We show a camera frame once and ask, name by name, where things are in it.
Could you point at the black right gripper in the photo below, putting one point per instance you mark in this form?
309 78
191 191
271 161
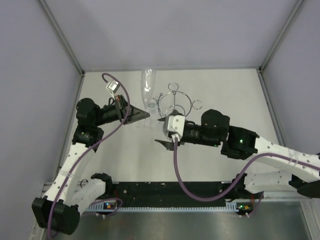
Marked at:
169 145

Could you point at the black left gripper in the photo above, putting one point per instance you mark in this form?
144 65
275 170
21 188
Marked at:
121 106

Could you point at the chrome wire wine glass rack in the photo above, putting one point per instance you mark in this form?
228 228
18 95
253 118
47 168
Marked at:
176 100

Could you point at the clear removed champagne glass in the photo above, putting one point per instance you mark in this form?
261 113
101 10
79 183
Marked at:
148 85

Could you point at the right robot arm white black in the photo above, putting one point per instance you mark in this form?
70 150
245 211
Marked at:
270 167

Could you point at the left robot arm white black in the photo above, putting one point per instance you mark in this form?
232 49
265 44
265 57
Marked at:
61 206

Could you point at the clear glass on rack left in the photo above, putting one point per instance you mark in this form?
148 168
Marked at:
153 104

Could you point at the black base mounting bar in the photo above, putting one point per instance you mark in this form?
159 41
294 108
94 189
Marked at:
160 195

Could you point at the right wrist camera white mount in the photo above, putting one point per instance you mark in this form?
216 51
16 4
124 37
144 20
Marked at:
173 127

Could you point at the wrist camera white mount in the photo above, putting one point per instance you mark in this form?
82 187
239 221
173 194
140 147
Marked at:
112 87
173 127

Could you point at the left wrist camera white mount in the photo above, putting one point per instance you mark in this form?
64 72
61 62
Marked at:
112 87

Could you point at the white slotted cable duct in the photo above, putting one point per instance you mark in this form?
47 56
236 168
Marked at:
232 207

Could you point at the left aluminium frame post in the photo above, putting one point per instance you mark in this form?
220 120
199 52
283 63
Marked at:
60 35

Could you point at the aluminium frame post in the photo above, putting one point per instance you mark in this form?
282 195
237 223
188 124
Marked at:
290 20
60 35

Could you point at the right aluminium frame post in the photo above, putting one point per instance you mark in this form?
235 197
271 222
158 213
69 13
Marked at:
290 20

